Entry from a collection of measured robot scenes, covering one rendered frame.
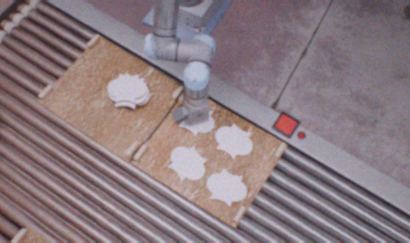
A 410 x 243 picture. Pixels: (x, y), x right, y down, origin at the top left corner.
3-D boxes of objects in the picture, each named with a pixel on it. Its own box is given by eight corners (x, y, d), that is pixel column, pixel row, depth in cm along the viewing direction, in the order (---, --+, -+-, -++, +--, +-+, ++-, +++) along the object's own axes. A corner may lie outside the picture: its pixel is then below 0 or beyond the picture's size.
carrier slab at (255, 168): (188, 90, 197) (188, 88, 195) (287, 146, 187) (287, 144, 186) (131, 164, 184) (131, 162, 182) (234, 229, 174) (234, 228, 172)
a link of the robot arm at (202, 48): (182, 29, 170) (176, 58, 165) (217, 34, 169) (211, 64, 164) (182, 43, 177) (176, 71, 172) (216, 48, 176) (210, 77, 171)
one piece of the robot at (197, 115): (167, 88, 173) (169, 111, 188) (176, 111, 169) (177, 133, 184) (202, 77, 175) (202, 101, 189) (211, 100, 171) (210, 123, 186)
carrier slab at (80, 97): (99, 38, 207) (98, 35, 205) (186, 90, 197) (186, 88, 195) (38, 103, 194) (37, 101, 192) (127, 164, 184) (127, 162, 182)
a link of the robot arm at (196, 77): (212, 60, 162) (206, 84, 159) (210, 79, 172) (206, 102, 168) (186, 56, 163) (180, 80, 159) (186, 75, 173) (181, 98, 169)
